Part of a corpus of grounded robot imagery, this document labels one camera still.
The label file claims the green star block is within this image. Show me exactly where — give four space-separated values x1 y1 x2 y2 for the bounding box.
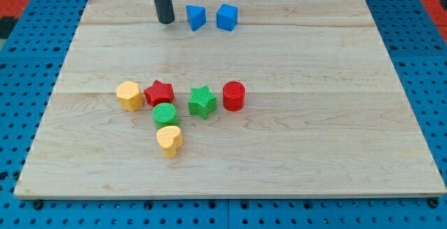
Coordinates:
188 85 217 119

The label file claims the red star block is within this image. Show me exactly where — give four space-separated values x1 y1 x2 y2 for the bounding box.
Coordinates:
144 80 175 107

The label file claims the red cylinder block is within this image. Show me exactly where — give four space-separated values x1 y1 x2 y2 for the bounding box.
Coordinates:
222 81 246 111

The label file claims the green cylinder block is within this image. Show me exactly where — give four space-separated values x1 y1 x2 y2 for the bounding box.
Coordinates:
152 103 179 130

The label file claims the yellow heart block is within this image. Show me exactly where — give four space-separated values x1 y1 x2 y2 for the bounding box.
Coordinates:
156 126 183 158

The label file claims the blue cube block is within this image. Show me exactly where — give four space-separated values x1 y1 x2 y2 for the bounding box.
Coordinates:
217 4 238 31

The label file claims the blue triangular prism block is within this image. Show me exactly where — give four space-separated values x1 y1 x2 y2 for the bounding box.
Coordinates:
186 5 207 31

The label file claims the yellow hexagon block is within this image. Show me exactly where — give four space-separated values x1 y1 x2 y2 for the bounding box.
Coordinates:
116 81 143 111

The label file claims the light wooden board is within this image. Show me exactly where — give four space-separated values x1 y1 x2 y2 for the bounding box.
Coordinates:
14 0 446 200

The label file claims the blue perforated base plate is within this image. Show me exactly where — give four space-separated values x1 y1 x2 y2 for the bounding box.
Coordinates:
1 0 446 228

